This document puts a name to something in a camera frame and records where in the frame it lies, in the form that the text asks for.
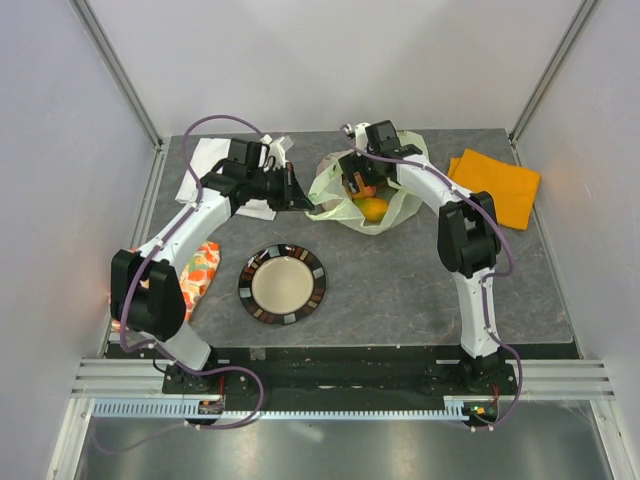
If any white slotted cable duct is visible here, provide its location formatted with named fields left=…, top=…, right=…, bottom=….
left=92, top=398, right=470, bottom=421

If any floral patterned cloth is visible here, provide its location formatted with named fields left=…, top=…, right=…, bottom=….
left=110, top=241, right=220, bottom=340

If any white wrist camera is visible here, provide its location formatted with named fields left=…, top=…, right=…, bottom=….
left=340, top=122, right=370, bottom=150
left=260, top=134, right=294, bottom=171

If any dark rimmed ceramic plate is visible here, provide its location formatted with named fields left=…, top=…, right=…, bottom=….
left=237, top=244, right=328, bottom=326

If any aluminium frame post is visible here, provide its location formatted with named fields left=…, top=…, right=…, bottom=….
left=508, top=0, right=601, bottom=147
left=69, top=0, right=163, bottom=150

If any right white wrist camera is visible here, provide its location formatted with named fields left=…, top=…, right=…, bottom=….
left=340, top=122, right=370, bottom=150

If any left aluminium frame post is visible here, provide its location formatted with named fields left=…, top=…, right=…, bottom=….
left=69, top=0, right=163, bottom=150

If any white folded cloth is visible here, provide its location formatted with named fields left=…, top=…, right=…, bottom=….
left=175, top=138, right=276, bottom=221

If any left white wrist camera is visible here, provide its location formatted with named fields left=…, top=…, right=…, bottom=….
left=260, top=134, right=294, bottom=171

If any aluminium front rail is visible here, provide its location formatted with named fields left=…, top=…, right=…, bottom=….
left=71, top=359, right=615, bottom=401

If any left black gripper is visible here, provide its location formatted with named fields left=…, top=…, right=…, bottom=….
left=247, top=163, right=314, bottom=212

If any right aluminium frame post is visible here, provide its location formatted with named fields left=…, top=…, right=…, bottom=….
left=508, top=0, right=601, bottom=147

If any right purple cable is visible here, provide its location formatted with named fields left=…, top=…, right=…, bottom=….
left=339, top=123, right=526, bottom=434

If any light green plastic bag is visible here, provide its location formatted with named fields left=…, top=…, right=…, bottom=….
left=306, top=150, right=423, bottom=236

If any fake peach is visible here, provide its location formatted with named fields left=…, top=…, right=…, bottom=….
left=351, top=186, right=377, bottom=200

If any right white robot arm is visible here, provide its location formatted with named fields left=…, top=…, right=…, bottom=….
left=341, top=120, right=504, bottom=394

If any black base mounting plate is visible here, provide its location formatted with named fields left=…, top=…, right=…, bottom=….
left=152, top=344, right=521, bottom=401

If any fake mango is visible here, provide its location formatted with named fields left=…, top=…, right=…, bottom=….
left=352, top=197, right=389, bottom=224

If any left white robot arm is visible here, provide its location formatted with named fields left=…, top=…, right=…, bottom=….
left=110, top=136, right=313, bottom=393

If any orange folded cloth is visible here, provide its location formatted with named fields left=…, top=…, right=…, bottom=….
left=447, top=149, right=541, bottom=231

